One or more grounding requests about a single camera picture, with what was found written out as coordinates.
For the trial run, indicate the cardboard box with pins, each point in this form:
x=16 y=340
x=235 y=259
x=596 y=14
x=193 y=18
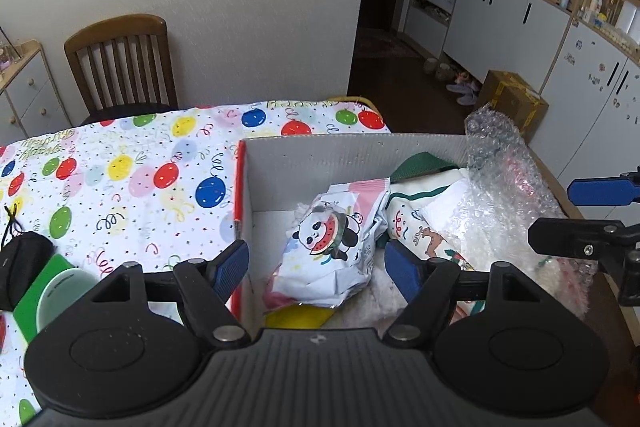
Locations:
x=510 y=102
x=310 y=167

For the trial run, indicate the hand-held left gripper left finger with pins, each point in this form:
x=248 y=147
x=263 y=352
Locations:
x=232 y=268

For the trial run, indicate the balloon printed tablecloth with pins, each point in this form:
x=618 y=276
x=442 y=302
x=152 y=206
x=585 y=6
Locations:
x=150 y=207

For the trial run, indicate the green card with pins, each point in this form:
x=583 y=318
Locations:
x=27 y=312

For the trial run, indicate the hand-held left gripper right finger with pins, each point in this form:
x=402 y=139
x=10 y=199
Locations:
x=405 y=274

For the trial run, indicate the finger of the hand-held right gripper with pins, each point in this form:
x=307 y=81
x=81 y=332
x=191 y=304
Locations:
x=605 y=190
x=575 y=237

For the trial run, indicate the green white printed sock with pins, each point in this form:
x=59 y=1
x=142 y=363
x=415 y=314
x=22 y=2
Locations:
x=415 y=227

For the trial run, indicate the clear bubble wrap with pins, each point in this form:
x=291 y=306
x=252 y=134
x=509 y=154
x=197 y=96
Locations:
x=500 y=167

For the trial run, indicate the black pouch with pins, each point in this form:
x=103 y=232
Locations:
x=25 y=257

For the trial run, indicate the white mug green inside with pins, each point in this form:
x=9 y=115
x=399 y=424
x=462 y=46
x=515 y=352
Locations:
x=65 y=292

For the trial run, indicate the white slipper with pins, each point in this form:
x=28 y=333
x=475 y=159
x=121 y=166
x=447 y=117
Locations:
x=456 y=88
x=470 y=97

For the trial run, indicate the white cabinet unit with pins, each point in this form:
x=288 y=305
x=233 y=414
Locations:
x=500 y=12

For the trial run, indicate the grey round pot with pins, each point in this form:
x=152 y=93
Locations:
x=443 y=72
x=430 y=66

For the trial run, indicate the panda printed bag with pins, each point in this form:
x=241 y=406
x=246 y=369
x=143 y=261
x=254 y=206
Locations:
x=325 y=267

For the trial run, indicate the wooden chair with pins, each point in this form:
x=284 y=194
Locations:
x=115 y=32

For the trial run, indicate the white drawer cabinet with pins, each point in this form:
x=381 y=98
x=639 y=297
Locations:
x=35 y=97

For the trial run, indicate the yellow sponge block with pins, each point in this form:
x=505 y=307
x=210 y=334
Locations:
x=300 y=318

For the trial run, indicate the dark patterned rug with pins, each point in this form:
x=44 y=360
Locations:
x=385 y=44

